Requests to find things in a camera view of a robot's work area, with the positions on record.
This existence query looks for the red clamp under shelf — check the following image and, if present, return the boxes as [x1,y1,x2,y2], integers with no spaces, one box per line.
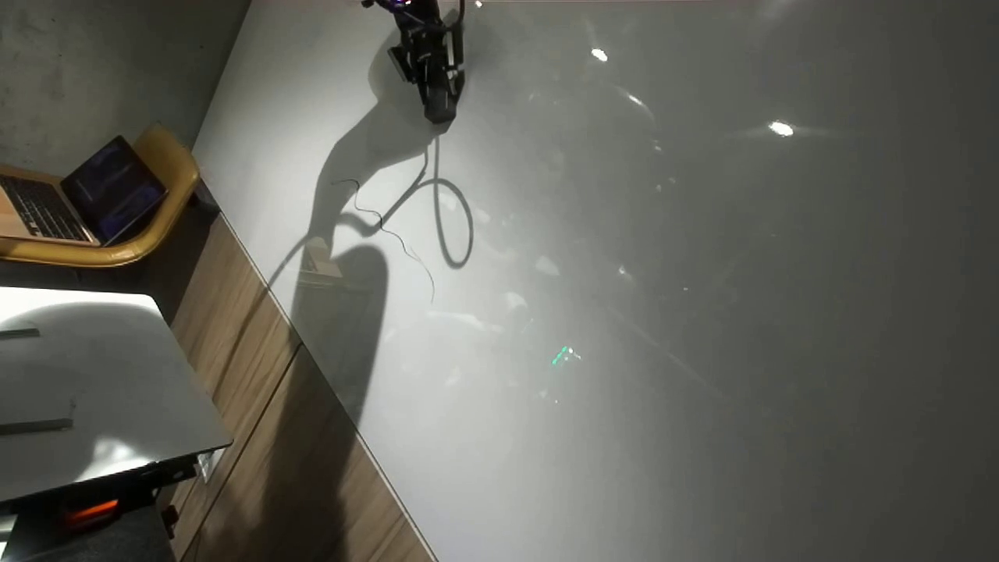
[60,498,125,537]

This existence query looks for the open laptop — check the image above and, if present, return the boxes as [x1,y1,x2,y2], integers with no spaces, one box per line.
[0,130,172,251]

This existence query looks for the yellow wooden chair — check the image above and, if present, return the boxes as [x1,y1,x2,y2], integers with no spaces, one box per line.
[0,124,202,276]

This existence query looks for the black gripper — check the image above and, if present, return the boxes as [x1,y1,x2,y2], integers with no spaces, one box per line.
[389,0,469,86]

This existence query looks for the black shelf stand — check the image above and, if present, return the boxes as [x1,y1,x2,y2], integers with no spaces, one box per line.
[0,457,202,562]

